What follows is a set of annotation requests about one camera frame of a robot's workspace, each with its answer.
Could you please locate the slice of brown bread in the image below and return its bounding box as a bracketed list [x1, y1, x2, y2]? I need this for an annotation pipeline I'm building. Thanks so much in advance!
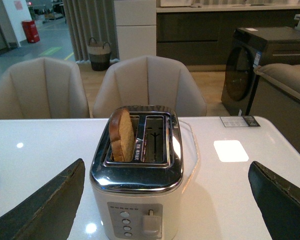
[108, 108, 135, 162]

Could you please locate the beige chair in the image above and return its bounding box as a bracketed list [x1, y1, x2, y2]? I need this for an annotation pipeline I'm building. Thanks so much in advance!
[92, 55, 207, 118]
[0, 57, 90, 120]

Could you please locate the white pillar cabinet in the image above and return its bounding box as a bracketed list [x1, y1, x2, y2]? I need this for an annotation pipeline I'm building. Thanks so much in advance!
[113, 0, 157, 61]

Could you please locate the label card on table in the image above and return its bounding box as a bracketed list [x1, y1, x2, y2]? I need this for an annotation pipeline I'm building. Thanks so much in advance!
[219, 115, 260, 128]

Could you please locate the white toaster cable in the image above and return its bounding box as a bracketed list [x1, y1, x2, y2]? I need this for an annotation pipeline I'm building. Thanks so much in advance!
[177, 120, 201, 186]

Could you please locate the red box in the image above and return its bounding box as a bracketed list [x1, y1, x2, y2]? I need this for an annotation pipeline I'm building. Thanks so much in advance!
[21, 20, 40, 44]

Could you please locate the white microwave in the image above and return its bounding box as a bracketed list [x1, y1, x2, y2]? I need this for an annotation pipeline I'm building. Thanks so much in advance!
[159, 0, 194, 8]

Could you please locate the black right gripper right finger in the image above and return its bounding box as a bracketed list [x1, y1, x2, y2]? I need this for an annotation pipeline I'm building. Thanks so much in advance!
[248, 161, 300, 240]

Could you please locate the woven basket with handles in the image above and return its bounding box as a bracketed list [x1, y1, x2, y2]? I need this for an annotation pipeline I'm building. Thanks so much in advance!
[87, 37, 111, 71]

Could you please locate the dark kitchen counter cabinet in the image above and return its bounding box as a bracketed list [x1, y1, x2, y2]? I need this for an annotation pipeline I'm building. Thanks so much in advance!
[156, 0, 300, 69]

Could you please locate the white chrome toaster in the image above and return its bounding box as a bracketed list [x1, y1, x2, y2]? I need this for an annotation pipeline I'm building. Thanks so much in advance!
[90, 105, 184, 240]

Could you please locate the beige chair right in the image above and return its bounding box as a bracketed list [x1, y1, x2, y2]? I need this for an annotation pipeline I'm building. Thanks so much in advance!
[92, 55, 207, 118]

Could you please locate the dark washing machine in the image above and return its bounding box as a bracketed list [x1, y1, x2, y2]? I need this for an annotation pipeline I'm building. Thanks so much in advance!
[220, 26, 300, 117]

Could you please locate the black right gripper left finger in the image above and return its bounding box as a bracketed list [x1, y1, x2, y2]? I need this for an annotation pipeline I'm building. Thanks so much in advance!
[0, 158, 86, 240]

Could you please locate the beige chair left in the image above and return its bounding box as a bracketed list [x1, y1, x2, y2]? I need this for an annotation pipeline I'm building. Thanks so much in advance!
[0, 57, 90, 120]

